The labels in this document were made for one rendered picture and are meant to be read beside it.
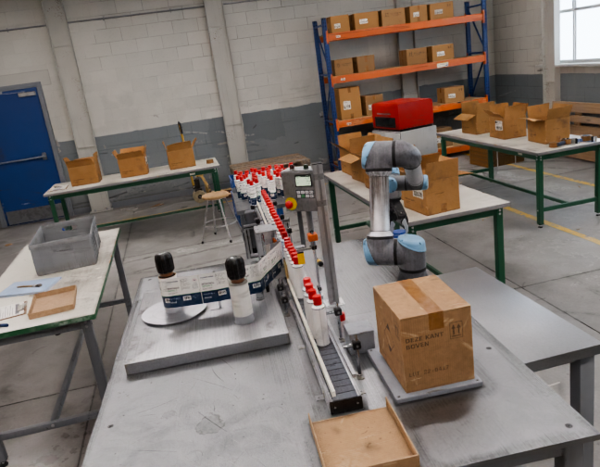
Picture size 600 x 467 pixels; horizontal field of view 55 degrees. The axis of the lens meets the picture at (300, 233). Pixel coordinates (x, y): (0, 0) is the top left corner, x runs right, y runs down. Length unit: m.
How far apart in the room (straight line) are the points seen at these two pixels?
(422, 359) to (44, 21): 8.89
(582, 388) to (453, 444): 0.76
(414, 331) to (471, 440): 0.36
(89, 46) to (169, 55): 1.22
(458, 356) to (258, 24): 8.58
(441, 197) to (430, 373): 2.34
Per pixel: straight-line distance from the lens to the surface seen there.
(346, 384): 2.02
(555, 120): 6.52
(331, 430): 1.90
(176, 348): 2.48
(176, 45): 9.96
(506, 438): 1.85
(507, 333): 2.41
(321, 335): 2.24
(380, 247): 2.51
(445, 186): 4.18
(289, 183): 2.60
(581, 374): 2.40
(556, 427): 1.91
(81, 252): 4.17
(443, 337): 1.95
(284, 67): 10.14
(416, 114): 8.02
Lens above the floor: 1.94
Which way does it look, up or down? 17 degrees down
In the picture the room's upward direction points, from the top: 8 degrees counter-clockwise
